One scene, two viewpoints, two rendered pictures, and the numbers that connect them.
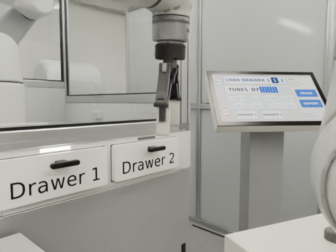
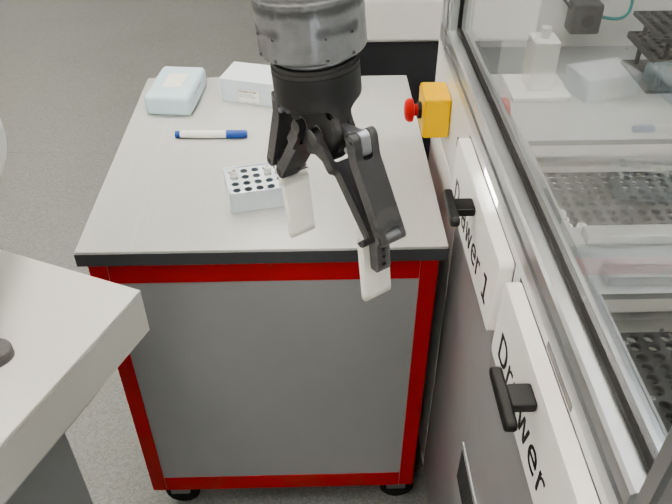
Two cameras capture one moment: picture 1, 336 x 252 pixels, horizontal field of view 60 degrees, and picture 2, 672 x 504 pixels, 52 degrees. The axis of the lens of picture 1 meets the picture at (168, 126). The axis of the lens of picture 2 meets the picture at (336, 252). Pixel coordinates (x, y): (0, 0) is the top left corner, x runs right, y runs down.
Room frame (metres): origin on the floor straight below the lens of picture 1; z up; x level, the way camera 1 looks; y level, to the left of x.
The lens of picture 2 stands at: (1.12, -0.38, 1.43)
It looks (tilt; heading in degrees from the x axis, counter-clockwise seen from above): 39 degrees down; 136
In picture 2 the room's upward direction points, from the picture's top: straight up
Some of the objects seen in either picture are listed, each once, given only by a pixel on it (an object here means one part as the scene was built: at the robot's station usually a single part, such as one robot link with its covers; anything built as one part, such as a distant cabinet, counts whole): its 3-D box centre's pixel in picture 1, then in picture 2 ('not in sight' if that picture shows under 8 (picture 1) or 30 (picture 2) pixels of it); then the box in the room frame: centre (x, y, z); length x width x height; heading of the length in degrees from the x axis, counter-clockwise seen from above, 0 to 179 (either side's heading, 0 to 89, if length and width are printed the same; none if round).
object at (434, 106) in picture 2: not in sight; (432, 109); (0.47, 0.49, 0.88); 0.07 x 0.05 x 0.07; 137
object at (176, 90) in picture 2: not in sight; (176, 89); (-0.07, 0.32, 0.78); 0.15 x 0.10 x 0.04; 131
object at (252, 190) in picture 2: not in sight; (263, 185); (0.33, 0.22, 0.78); 0.12 x 0.08 x 0.04; 59
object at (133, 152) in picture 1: (148, 157); (536, 418); (0.96, 0.06, 0.87); 0.29 x 0.02 x 0.11; 137
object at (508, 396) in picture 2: (154, 148); (515, 397); (0.94, 0.04, 0.91); 0.07 x 0.04 x 0.01; 137
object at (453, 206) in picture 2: (63, 163); (460, 207); (0.71, 0.26, 0.91); 0.07 x 0.04 x 0.01; 137
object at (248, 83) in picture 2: not in sight; (255, 84); (0.03, 0.45, 0.79); 0.13 x 0.09 x 0.05; 31
